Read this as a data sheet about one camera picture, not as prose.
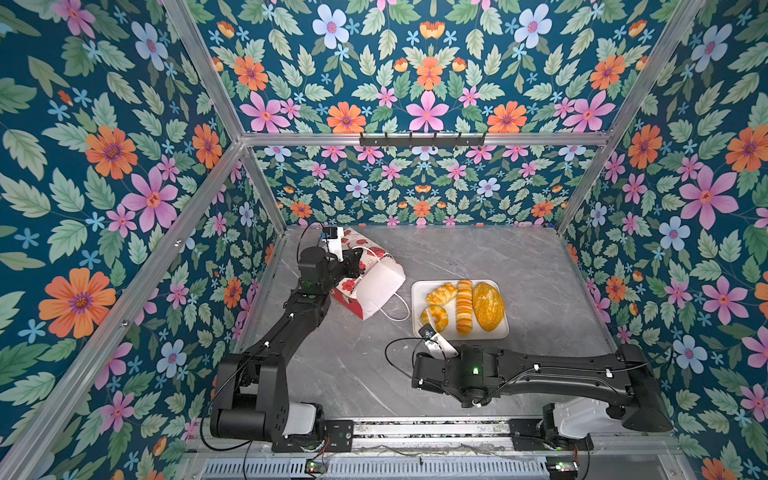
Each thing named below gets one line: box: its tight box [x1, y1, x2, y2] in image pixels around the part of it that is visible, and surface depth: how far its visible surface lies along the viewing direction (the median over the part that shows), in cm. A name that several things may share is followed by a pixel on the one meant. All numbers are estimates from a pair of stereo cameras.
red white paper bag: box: [330, 227, 407, 321], surface depth 98 cm
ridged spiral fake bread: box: [456, 279, 473, 336], surface depth 96 cm
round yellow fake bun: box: [473, 282, 505, 332], surface depth 94 cm
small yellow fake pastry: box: [426, 282, 458, 306], surface depth 97 cm
